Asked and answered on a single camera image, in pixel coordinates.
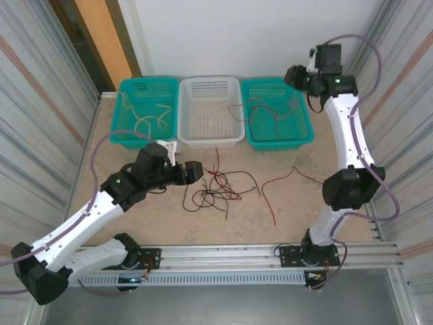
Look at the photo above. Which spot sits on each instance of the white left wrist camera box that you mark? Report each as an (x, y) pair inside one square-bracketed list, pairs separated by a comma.
[(169, 147)]

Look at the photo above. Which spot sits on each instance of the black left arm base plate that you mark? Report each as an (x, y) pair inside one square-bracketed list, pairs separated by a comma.
[(152, 254)]

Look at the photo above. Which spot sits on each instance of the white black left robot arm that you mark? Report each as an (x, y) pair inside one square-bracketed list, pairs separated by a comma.
[(67, 230)]

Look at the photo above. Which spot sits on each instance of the orange wooden door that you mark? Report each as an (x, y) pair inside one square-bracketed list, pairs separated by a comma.
[(101, 34)]

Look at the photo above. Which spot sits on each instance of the teal plastic basket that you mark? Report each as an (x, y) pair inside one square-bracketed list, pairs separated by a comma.
[(145, 94), (291, 132)]

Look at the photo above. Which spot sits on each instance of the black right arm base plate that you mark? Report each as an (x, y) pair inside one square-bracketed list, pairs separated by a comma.
[(287, 254)]

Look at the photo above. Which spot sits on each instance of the white plastic basket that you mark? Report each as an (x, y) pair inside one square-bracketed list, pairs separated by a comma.
[(209, 111)]

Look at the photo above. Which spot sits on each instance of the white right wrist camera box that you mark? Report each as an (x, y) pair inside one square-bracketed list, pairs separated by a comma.
[(313, 62)]

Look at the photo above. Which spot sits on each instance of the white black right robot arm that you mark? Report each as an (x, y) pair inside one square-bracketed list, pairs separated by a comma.
[(348, 135)]

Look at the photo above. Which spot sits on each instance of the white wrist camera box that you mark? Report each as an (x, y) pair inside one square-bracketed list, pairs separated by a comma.
[(169, 147), (313, 62)]

